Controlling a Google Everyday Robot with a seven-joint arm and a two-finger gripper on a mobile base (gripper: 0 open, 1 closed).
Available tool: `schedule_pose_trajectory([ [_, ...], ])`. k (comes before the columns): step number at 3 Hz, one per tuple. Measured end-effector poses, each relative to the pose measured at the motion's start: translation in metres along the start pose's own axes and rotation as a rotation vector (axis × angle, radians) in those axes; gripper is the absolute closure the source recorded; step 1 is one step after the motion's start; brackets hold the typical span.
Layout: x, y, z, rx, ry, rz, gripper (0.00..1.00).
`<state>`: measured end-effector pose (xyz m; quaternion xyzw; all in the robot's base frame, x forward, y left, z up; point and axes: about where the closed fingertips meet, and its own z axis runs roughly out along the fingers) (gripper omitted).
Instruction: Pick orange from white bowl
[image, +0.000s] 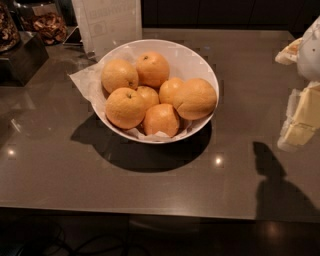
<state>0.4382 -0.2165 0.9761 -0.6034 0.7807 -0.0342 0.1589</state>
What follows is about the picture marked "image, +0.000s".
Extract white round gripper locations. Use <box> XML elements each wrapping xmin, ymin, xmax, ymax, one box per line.
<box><xmin>275</xmin><ymin>16</ymin><xmax>320</xmax><ymax>152</ymax></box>

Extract large orange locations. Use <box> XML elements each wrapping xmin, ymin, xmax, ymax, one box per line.
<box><xmin>173</xmin><ymin>78</ymin><xmax>217</xmax><ymax>120</ymax></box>

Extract white ceramic bowl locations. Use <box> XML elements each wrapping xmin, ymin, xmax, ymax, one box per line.
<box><xmin>88</xmin><ymin>39</ymin><xmax>219</xmax><ymax>144</ymax></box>

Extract white paper bowl liner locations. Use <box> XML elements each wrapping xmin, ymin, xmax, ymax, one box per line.
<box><xmin>70</xmin><ymin>40</ymin><xmax>196</xmax><ymax>144</ymax></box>

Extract orange middle right partly hidden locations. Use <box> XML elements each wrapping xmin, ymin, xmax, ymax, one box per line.
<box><xmin>159</xmin><ymin>77</ymin><xmax>184</xmax><ymax>104</ymax></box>

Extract orange front centre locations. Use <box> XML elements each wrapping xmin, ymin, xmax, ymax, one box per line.
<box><xmin>143</xmin><ymin>103</ymin><xmax>180</xmax><ymax>137</ymax></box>

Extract orange back centre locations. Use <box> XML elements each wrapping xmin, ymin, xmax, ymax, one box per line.
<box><xmin>136</xmin><ymin>51</ymin><xmax>170</xmax><ymax>88</ymax></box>

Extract small orange centre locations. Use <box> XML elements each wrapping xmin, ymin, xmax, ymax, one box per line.
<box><xmin>137</xmin><ymin>86</ymin><xmax>159</xmax><ymax>110</ymax></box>

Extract orange front left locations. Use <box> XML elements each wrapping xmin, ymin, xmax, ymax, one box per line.
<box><xmin>105</xmin><ymin>88</ymin><xmax>146</xmax><ymax>130</ymax></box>

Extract orange back left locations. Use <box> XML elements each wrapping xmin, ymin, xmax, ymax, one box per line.
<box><xmin>101</xmin><ymin>59</ymin><xmax>139</xmax><ymax>94</ymax></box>

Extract white paper sign stand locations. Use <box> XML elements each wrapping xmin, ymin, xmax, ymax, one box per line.
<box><xmin>71</xmin><ymin>0</ymin><xmax>142</xmax><ymax>61</ymax></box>

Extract glass jar dried fruit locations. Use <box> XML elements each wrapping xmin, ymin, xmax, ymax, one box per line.
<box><xmin>14</xmin><ymin>0</ymin><xmax>67</xmax><ymax>45</ymax></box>

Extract dark square block stand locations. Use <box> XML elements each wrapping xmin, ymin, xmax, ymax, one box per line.
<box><xmin>0</xmin><ymin>32</ymin><xmax>49</xmax><ymax>87</ymax></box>

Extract glass jar left edge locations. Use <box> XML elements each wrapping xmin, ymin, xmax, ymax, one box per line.
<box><xmin>0</xmin><ymin>1</ymin><xmax>20</xmax><ymax>52</ymax></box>

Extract black cable under table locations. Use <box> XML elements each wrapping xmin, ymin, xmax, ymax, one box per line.
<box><xmin>0</xmin><ymin>221</ymin><xmax>151</xmax><ymax>256</ymax></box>

